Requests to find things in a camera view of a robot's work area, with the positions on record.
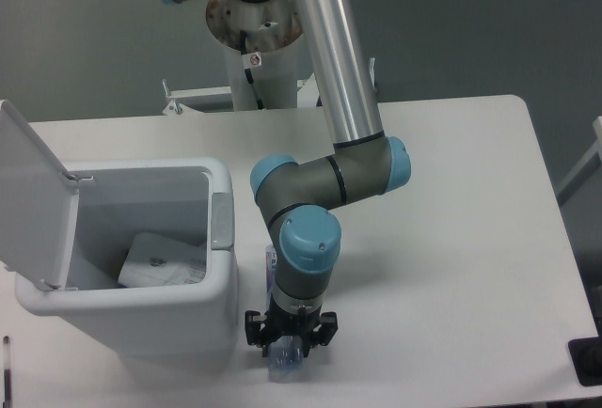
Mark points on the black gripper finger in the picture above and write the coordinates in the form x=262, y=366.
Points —
x=258, y=330
x=317, y=329

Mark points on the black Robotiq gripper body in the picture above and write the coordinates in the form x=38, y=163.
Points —
x=281, y=323

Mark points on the clear crushed plastic water bottle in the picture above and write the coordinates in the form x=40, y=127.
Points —
x=285, y=358

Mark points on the white plastic wrapper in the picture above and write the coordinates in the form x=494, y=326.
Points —
x=156, y=261

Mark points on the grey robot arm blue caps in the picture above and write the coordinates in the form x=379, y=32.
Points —
x=297, y=201

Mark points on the white trash can open lid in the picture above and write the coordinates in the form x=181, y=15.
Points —
x=66, y=232

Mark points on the slotted strip at left edge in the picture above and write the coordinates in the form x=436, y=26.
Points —
x=7, y=372

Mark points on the black device at table corner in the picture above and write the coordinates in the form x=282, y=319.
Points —
x=586, y=357

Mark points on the white left pedestal bracket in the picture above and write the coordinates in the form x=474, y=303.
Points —
x=203, y=100

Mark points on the white pedestal bracket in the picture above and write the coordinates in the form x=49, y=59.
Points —
x=372, y=75
x=203, y=100
x=307, y=94

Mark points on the white middle pedestal bracket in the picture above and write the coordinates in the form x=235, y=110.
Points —
x=307, y=94

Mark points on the white right pedestal bracket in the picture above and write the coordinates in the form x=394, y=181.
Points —
x=372, y=75

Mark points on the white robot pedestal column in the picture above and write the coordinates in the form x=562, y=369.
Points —
x=261, y=42

